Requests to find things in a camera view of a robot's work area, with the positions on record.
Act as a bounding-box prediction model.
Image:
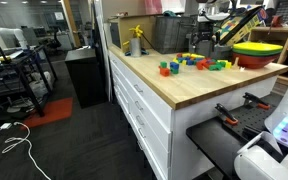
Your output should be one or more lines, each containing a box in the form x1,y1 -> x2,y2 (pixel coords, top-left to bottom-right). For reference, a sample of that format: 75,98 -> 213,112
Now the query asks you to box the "wooden pillar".
61,0 -> 83,50

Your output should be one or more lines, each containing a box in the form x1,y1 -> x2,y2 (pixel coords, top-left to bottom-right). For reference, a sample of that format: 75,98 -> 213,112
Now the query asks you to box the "green plastic bowl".
233,49 -> 284,58

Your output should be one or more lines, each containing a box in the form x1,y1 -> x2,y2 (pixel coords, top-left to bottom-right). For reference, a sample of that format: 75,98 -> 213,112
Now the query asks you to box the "brown cardboard box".
117,14 -> 158,54

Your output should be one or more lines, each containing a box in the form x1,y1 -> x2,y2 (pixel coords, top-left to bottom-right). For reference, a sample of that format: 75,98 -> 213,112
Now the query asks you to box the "wooden shelf unit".
247,25 -> 288,96

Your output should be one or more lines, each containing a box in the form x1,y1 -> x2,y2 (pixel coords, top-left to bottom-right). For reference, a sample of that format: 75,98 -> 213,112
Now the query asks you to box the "green arch wooden block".
208,63 -> 224,72

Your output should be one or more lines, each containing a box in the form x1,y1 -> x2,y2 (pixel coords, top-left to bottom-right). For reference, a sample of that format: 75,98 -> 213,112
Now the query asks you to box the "pink sheet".
143,0 -> 163,15

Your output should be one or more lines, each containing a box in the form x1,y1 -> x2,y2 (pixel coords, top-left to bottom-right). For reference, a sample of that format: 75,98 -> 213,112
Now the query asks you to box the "long red wooden block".
158,65 -> 168,78

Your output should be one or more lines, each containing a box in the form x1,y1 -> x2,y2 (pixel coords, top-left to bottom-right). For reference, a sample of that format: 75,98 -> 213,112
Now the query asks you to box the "low black cabinet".
64,48 -> 109,110

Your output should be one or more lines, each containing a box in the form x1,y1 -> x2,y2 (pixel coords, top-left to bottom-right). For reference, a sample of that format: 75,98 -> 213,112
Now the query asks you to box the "small red object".
271,14 -> 284,28

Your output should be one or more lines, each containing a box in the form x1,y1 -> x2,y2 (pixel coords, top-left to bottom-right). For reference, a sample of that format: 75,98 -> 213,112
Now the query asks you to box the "yellow plastic bowl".
232,41 -> 284,53

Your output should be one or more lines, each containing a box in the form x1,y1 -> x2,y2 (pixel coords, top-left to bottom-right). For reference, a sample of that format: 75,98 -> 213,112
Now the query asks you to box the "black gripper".
192,21 -> 216,57

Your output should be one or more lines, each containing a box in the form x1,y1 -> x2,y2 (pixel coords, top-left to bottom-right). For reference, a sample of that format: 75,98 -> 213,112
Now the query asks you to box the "teal object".
162,10 -> 178,18

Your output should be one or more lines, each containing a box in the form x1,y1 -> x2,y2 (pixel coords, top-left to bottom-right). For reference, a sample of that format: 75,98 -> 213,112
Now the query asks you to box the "plain wooden peg piece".
232,57 -> 241,71

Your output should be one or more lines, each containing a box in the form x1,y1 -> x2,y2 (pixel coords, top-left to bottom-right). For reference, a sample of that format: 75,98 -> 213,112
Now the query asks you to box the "blue arch wooden block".
169,61 -> 180,71

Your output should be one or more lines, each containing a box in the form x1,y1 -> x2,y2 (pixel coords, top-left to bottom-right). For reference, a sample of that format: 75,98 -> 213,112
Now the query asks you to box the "grey mesh basket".
154,15 -> 198,55

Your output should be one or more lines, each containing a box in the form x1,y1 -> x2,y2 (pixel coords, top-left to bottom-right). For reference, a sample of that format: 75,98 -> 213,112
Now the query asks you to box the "grey plastic bin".
213,42 -> 234,62

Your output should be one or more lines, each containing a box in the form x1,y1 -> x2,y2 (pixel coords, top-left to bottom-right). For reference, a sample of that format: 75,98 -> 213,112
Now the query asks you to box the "red floor mat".
19,97 -> 74,130

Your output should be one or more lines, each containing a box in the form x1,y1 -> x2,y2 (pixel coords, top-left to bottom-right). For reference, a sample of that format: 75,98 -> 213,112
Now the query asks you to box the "black metal frame table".
0,18 -> 59,118

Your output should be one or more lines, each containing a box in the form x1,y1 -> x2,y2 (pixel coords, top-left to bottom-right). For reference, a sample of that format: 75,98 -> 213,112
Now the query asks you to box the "black perforated platform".
185,91 -> 288,180

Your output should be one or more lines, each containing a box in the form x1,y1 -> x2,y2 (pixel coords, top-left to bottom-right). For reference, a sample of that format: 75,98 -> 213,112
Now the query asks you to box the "red plastic bowl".
232,53 -> 282,70

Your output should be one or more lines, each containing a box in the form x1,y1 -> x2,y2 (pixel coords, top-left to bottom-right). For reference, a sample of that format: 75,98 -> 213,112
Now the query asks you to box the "white drawer cabinet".
107,49 -> 279,180

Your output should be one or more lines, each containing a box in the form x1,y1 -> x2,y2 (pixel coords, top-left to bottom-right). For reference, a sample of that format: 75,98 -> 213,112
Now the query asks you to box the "white floor cable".
0,121 -> 52,180

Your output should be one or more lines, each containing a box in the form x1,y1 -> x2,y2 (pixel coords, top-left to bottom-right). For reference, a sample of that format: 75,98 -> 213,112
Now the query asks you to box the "white charger brick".
0,122 -> 14,131

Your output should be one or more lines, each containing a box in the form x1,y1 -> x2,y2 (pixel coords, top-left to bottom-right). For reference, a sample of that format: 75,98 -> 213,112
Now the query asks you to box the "red wooden cylinder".
196,59 -> 208,71

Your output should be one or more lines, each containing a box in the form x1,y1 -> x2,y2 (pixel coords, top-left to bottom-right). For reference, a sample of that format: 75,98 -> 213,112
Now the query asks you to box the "black clamp orange handle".
242,92 -> 271,111
214,102 -> 239,127

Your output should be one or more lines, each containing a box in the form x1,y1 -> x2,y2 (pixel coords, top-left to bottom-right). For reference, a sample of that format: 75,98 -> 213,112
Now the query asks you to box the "colourful wooden blocks box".
215,5 -> 269,47

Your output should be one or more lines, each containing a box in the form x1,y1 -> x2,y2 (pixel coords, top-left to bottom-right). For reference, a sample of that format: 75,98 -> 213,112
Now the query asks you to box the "metal cup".
129,37 -> 142,58

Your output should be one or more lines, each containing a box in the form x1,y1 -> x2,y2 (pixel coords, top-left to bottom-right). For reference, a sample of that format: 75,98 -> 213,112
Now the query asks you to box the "white pipe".
0,27 -> 29,58

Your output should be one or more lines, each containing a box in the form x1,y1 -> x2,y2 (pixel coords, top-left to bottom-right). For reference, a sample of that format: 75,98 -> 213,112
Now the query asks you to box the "silver drawer handle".
134,100 -> 144,112
135,114 -> 146,127
137,127 -> 147,139
133,83 -> 144,95

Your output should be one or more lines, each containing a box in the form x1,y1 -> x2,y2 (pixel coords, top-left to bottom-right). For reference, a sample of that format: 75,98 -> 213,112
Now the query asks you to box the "yellow artificial flower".
122,24 -> 150,48

